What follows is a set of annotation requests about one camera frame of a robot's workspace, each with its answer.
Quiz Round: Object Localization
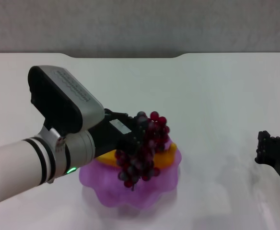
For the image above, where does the purple translucent scalloped bowl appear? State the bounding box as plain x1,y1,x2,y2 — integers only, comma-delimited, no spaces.
79,143,182,208

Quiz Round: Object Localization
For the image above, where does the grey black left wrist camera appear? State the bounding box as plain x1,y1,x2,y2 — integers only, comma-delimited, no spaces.
27,65,105,135

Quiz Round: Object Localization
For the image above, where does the yellow banana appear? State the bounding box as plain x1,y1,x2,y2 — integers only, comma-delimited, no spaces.
95,141,178,168

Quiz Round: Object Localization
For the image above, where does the dark red grape bunch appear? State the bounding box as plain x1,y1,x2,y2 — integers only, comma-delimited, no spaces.
115,110,171,192

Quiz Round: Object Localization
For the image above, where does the grey felt partition panel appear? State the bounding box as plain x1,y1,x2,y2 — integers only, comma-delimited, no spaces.
0,0,280,58

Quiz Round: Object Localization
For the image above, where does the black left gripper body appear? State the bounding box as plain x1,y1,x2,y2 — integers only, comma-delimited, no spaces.
87,108,141,159

